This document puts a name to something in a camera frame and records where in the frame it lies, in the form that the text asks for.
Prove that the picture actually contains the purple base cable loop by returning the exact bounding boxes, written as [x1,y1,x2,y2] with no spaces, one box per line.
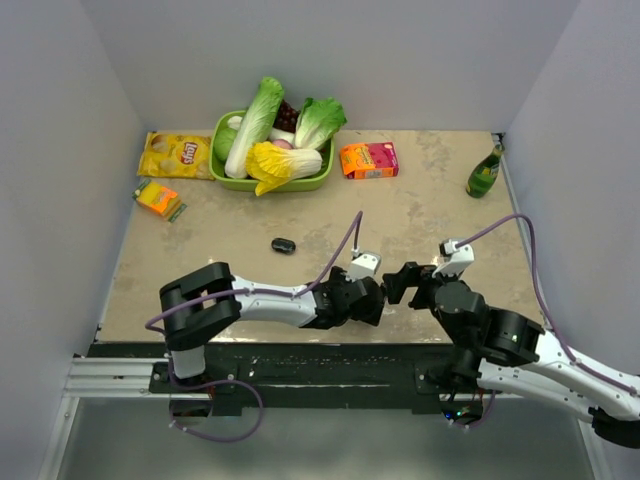
[167,359,266,445]

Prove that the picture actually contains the white radish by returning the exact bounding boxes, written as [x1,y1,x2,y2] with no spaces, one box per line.
[226,115,294,145]

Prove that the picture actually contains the pink onion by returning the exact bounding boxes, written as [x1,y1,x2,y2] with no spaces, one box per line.
[272,139,293,150]

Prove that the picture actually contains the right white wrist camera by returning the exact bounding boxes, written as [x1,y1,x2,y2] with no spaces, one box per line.
[432,239,475,278]

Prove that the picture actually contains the orange yellow sponge pack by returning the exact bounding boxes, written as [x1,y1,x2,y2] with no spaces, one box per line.
[132,179,187,223]

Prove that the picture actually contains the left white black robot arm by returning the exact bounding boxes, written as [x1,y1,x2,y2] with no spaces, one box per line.
[159,262,385,392]

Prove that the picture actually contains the yellow napa cabbage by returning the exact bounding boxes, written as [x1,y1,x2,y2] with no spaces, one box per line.
[246,142,322,196]

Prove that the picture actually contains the green napa cabbage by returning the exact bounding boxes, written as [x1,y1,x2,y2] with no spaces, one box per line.
[225,77,284,179]

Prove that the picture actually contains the green plastic basin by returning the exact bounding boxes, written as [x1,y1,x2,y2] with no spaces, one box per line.
[209,114,334,196]

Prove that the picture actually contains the dark red grapes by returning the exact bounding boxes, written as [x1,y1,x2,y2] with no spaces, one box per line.
[273,100,300,133]

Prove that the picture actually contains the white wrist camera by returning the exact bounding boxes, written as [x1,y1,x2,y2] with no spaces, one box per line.
[432,239,475,278]
[346,247,382,281]

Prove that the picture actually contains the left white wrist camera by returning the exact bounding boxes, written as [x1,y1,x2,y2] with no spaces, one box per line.
[346,247,382,281]

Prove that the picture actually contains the green glass bottle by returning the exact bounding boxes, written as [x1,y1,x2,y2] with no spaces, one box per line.
[466,144,504,198]

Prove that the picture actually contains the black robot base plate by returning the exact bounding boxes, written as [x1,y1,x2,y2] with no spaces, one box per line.
[148,342,485,418]

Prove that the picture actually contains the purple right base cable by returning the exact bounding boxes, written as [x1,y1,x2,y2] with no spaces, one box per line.
[447,389,499,431]

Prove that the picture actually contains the green leaf lettuce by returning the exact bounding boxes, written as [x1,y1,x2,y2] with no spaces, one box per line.
[293,97,347,150]

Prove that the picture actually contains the black earbud charging case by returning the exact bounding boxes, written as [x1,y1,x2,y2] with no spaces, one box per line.
[271,237,296,255]

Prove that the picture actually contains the yellow Lays chips bag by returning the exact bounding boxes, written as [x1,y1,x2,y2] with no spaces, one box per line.
[137,132,213,180]

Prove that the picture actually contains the round green cabbage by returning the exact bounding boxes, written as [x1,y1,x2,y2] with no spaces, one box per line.
[212,127,237,162]

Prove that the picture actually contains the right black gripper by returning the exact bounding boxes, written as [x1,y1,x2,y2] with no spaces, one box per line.
[381,261,467,346]

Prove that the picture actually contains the orange pink snack box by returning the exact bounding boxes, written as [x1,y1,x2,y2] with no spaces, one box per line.
[339,141,399,180]

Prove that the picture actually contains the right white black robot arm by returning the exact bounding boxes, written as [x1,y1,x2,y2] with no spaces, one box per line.
[382,262,639,449]

